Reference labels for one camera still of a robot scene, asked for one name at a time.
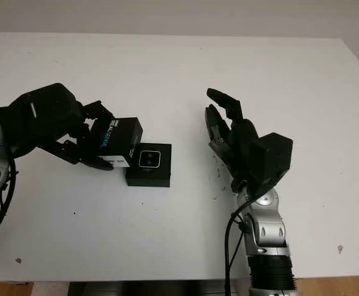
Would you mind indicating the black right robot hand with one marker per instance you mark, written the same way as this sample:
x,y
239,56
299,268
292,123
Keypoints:
x,y
241,148

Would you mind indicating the grey robot torso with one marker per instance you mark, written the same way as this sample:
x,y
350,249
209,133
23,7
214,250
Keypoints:
x,y
155,285

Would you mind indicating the small silver square camera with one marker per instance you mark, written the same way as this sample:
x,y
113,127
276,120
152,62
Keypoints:
x,y
149,158

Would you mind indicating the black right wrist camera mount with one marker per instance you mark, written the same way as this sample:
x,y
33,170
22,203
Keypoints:
x,y
272,157

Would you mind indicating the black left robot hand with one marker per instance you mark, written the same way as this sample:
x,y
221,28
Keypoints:
x,y
80,151

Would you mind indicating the black printed box lid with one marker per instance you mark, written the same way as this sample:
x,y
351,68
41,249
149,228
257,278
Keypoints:
x,y
121,135

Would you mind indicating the black camera box base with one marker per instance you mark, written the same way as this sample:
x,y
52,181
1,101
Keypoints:
x,y
164,175

